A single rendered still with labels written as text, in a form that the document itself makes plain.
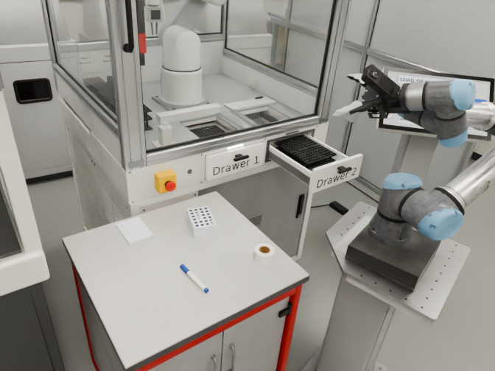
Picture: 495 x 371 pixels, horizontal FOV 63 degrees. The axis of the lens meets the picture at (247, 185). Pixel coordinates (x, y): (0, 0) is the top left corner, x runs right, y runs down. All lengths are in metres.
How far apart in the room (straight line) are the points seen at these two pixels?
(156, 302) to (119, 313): 0.10
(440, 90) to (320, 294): 1.53
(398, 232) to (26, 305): 1.21
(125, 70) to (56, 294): 1.43
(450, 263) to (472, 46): 1.58
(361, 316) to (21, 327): 1.18
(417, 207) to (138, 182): 0.96
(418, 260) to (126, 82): 1.10
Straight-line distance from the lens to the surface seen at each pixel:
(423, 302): 1.41
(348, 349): 1.82
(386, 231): 1.44
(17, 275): 1.28
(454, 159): 2.96
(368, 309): 1.63
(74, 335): 2.22
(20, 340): 1.56
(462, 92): 1.12
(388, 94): 1.16
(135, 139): 1.45
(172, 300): 1.24
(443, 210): 1.30
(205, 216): 1.49
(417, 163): 2.27
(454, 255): 1.65
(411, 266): 1.41
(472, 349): 2.46
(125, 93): 1.38
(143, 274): 1.33
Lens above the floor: 1.68
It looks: 32 degrees down
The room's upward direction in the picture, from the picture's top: 5 degrees clockwise
